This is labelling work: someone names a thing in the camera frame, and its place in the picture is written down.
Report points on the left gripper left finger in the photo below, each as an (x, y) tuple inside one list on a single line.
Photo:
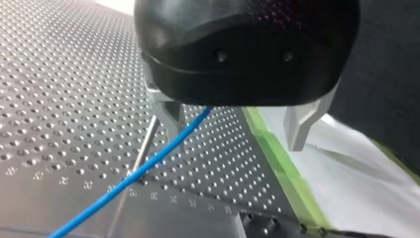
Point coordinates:
[(165, 107)]

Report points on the metal post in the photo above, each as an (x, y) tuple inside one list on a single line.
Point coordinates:
[(147, 145)]

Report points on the black panel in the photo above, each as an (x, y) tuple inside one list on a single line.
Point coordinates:
[(386, 79)]

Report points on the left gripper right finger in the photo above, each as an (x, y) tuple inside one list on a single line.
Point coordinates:
[(298, 127)]

